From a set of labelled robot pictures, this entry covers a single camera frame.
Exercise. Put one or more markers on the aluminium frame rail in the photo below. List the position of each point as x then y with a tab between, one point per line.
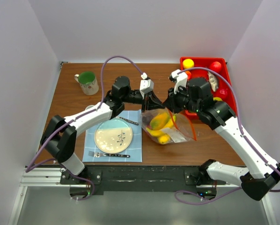
41	177

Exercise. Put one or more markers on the silver toy fish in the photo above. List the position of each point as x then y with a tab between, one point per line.
213	82

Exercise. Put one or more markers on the green floral mug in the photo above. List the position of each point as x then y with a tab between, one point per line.
88	82

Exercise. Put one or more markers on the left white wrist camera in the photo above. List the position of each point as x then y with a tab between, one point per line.
146	84

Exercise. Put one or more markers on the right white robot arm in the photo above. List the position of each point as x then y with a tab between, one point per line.
261	172

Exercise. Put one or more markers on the small white cup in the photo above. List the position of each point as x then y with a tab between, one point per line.
88	107

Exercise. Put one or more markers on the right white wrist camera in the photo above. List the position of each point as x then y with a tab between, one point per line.
179	78

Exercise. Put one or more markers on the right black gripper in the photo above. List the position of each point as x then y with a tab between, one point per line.
170	102

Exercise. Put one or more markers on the cream and teal plate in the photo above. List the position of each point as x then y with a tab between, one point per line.
113	136

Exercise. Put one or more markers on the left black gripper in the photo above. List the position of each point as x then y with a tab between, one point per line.
153	102

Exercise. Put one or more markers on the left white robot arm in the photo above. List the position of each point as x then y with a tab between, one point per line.
60	135

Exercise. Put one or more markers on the small red tomato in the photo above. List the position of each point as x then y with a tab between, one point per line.
189	75

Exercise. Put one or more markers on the red apple at back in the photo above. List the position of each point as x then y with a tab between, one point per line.
216	66

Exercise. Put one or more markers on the red plastic bin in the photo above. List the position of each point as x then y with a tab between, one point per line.
205	62

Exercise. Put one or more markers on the red strawberry toy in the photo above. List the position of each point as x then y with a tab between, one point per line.
222	93

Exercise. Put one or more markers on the metal fork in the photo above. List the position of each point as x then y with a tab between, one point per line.
98	154

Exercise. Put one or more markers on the yellow lemon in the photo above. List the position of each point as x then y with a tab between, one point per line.
188	63

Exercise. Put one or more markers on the clear zip top bag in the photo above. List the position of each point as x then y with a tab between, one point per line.
183	130

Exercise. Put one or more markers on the green yellow starfruit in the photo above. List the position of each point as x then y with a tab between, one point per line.
217	99

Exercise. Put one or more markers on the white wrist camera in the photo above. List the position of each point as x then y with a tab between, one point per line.
146	84
179	78

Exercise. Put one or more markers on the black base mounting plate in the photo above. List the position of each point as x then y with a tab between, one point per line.
147	178

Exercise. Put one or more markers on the metal spoon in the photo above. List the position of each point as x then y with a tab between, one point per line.
129	121

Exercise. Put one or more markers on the yellow bell pepper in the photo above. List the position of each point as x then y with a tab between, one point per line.
164	139

